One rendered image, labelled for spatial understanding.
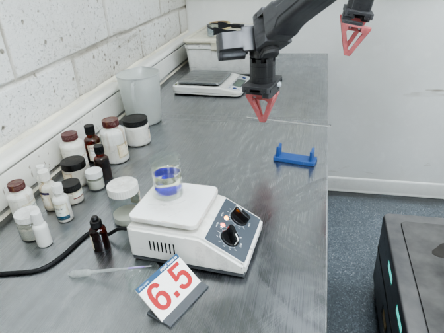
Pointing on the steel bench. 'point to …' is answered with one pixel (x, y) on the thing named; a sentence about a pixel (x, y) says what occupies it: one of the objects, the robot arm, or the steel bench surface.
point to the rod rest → (295, 157)
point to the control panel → (246, 235)
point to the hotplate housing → (187, 244)
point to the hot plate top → (176, 207)
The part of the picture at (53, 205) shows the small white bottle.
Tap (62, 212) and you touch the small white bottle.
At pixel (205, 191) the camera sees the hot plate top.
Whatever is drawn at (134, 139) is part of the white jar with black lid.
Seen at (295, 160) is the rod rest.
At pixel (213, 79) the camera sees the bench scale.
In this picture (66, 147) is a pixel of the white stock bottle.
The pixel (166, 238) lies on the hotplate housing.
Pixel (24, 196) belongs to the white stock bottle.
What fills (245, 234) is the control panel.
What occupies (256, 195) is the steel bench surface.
